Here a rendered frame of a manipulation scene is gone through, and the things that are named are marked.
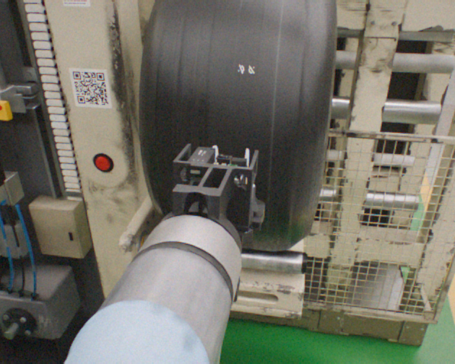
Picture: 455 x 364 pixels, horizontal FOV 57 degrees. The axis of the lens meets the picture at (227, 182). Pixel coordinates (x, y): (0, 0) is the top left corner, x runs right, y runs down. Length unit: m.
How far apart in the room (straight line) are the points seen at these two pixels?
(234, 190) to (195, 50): 0.29
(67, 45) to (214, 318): 0.68
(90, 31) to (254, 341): 1.43
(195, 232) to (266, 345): 1.61
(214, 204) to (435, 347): 1.80
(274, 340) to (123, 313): 1.69
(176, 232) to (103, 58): 0.58
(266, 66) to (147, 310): 0.43
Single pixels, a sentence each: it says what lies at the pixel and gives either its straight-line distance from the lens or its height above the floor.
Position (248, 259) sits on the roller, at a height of 0.91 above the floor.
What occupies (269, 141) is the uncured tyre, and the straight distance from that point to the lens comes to 0.58.
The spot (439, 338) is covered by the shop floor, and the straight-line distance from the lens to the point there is 2.10.
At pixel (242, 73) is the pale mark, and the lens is 0.59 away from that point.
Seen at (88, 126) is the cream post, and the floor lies 1.14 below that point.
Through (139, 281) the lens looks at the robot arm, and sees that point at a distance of 0.25.
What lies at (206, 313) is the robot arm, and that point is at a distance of 0.24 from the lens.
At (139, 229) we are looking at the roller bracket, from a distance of 0.89.
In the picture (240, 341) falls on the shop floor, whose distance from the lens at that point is 1.89.
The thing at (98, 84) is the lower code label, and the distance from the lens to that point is 0.84.
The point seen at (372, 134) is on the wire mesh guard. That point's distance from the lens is 1.24.
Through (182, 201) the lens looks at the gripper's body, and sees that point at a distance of 0.32.
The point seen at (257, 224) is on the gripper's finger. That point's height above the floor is 1.22.
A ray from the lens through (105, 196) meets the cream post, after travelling 0.96.
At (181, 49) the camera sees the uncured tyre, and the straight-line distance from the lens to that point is 0.62.
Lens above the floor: 1.46
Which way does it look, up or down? 30 degrees down
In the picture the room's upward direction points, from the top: straight up
